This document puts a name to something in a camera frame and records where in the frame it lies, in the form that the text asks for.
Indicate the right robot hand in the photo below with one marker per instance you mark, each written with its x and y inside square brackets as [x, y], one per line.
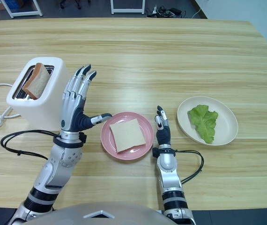
[163, 134]

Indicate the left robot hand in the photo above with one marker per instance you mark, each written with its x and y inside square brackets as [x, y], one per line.
[70, 110]

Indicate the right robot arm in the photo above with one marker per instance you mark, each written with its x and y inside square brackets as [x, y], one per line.
[171, 182]

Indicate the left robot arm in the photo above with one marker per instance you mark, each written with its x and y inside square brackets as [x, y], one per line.
[51, 173]

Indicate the pink plate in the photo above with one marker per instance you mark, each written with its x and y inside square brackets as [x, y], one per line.
[143, 124]

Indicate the cream toaster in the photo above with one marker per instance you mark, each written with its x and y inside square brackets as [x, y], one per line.
[46, 105]

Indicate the bread slice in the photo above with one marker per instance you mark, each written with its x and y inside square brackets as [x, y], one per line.
[127, 136]
[38, 84]

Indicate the green lettuce leaf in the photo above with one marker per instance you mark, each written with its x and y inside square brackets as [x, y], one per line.
[203, 122]

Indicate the cream plate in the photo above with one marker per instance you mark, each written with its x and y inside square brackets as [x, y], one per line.
[227, 126]

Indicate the robot body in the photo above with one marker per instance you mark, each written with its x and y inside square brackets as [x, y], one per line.
[100, 214]

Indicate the white table frame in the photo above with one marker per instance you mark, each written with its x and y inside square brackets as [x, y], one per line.
[127, 8]
[16, 9]

